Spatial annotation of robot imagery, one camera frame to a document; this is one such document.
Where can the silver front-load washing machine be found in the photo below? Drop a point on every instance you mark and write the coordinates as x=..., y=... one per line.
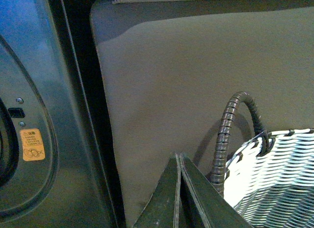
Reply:
x=50, y=79

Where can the orange warning sticker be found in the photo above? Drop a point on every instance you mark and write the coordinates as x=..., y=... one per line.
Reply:
x=32, y=144

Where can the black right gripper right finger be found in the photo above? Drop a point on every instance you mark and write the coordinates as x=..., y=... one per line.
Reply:
x=203, y=206

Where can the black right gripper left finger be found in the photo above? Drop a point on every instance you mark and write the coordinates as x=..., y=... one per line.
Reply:
x=163, y=208

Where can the white woven laundry basket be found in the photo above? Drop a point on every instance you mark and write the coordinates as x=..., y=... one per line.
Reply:
x=269, y=180

